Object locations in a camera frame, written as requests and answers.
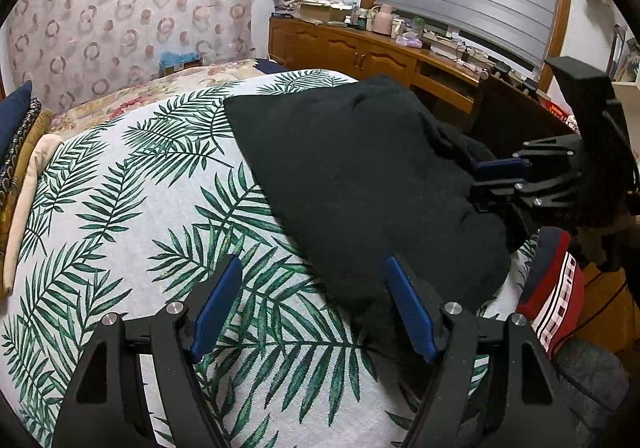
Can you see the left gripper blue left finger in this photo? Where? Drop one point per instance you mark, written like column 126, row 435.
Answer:
column 208, row 306

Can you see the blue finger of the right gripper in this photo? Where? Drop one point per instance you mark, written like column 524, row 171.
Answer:
column 504, row 163
column 495, row 192

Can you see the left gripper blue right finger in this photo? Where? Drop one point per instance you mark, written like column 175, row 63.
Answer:
column 418, row 305

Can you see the black printed t-shirt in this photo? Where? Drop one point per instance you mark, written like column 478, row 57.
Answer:
column 360, row 172

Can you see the red striped garment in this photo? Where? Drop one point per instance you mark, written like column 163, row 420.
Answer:
column 554, row 291

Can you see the palm leaf print cloth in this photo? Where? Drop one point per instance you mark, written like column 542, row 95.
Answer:
column 133, row 213

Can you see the lilac tissue pack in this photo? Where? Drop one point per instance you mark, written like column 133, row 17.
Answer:
column 409, row 39

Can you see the pink thermos jug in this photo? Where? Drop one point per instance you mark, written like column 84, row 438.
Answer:
column 382, row 19

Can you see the long wooden cabinet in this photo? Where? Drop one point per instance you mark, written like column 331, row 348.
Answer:
column 299, row 45

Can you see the floral bed cover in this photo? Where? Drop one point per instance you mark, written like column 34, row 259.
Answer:
column 106, row 108

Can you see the cream folded garment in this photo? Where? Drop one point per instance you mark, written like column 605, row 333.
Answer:
column 38, row 161

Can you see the cardboard box on cabinet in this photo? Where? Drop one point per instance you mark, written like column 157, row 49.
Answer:
column 324, row 12

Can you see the patterned folded garment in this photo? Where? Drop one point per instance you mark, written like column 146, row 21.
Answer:
column 9, row 162

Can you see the navy blue mattress edge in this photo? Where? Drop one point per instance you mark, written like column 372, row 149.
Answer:
column 267, row 66

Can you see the mustard yellow folded garment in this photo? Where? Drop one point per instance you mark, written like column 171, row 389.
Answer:
column 40, row 128

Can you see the blue item at bedhead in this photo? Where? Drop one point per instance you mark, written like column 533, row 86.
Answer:
column 170, row 62

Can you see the navy folded garment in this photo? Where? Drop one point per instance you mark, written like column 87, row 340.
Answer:
column 13, row 109

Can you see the circle pattern sheer curtain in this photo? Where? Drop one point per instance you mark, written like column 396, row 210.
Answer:
column 73, row 51

